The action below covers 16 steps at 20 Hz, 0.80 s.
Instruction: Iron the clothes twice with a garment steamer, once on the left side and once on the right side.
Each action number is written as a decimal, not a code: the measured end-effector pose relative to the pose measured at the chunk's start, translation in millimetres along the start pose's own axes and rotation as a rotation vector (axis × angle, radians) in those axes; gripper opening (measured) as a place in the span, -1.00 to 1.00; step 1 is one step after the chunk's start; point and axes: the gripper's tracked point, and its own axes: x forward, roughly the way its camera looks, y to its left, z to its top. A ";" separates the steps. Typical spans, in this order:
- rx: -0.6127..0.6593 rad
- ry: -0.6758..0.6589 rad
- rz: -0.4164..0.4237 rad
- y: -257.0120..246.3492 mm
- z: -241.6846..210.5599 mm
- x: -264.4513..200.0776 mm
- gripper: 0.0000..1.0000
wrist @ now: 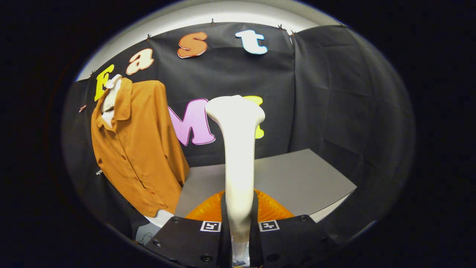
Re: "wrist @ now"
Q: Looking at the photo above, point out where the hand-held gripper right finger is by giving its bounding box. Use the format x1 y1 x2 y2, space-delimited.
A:
248 189 337 268

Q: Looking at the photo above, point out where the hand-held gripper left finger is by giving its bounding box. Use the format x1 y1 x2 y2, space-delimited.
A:
144 191 232 268

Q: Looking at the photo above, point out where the white garment steamer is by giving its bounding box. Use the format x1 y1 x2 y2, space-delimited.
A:
205 95 266 267

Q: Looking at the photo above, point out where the orange button-up shirt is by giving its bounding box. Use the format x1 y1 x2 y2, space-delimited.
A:
91 77 190 218

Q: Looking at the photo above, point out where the grey drawer cabinet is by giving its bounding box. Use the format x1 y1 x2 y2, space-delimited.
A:
174 149 357 223

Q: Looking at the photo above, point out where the black backdrop cloth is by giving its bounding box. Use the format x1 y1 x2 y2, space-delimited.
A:
61 22 416 246

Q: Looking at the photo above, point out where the white mannequin torso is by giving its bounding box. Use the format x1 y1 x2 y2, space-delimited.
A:
100 74 174 228

